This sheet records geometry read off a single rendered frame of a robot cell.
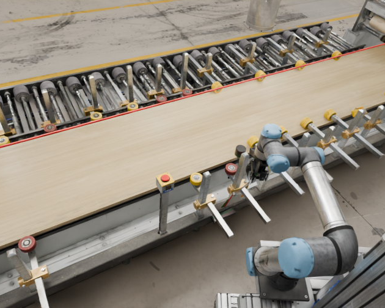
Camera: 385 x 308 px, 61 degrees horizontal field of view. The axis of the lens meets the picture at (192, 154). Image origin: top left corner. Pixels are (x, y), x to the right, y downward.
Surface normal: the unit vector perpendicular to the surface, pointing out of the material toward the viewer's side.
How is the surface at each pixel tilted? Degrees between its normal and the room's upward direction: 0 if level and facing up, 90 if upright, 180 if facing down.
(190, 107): 0
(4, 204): 0
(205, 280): 0
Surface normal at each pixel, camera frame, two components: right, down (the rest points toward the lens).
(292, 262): -0.97, -0.02
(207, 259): 0.09, -0.68
